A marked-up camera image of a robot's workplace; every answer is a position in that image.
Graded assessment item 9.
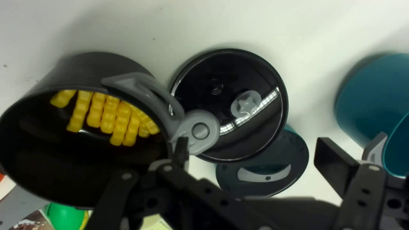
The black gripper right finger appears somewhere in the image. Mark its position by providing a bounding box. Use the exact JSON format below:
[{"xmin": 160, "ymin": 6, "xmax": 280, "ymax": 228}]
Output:
[{"xmin": 314, "ymin": 136, "xmax": 389, "ymax": 230}]

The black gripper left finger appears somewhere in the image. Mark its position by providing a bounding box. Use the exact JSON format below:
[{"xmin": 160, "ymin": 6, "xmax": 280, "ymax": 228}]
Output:
[{"xmin": 87, "ymin": 136, "xmax": 191, "ymax": 230}]

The black pot lid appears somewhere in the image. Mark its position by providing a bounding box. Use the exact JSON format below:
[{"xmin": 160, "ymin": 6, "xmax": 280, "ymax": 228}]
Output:
[{"xmin": 168, "ymin": 48, "xmax": 291, "ymax": 164}]

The black toy pot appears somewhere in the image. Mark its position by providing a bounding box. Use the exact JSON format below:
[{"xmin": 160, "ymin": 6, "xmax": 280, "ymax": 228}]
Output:
[{"xmin": 0, "ymin": 52, "xmax": 223, "ymax": 209}]

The teal toy pot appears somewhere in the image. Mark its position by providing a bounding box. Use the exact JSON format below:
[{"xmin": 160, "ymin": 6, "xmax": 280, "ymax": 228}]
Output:
[{"xmin": 334, "ymin": 53, "xmax": 409, "ymax": 179}]

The green plastic cup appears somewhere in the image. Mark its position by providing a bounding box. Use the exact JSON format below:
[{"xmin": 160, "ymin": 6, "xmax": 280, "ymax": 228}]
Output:
[{"xmin": 44, "ymin": 202, "xmax": 90, "ymax": 230}]

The small printed card pack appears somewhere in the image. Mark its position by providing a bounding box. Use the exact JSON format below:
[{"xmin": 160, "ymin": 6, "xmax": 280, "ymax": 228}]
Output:
[{"xmin": 11, "ymin": 209, "xmax": 55, "ymax": 230}]

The dark teal frying pan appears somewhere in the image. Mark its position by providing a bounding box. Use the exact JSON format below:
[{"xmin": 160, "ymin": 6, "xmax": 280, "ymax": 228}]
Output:
[{"xmin": 215, "ymin": 124, "xmax": 311, "ymax": 200}]

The yellow toy corn cob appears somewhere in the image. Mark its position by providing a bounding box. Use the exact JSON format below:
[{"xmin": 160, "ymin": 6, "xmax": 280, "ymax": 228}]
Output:
[{"xmin": 49, "ymin": 89, "xmax": 161, "ymax": 149}]

